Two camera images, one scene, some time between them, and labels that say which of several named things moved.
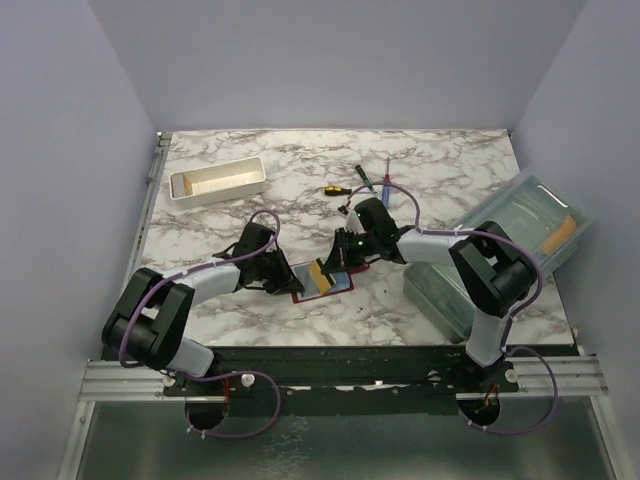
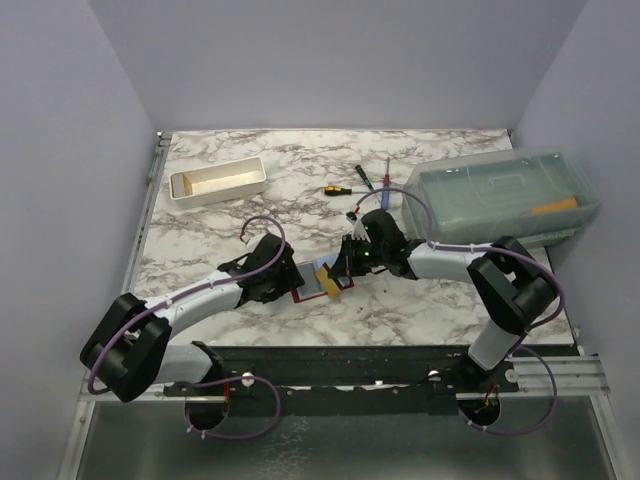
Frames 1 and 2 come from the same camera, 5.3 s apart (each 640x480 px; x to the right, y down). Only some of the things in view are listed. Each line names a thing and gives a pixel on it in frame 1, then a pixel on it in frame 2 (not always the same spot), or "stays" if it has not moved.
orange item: [567, 228] to [568, 203]
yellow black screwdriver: [336, 191] stays
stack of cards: [187, 186] stays
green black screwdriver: [365, 177] stays
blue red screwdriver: [386, 186] stays
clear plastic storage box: [541, 209] to [517, 197]
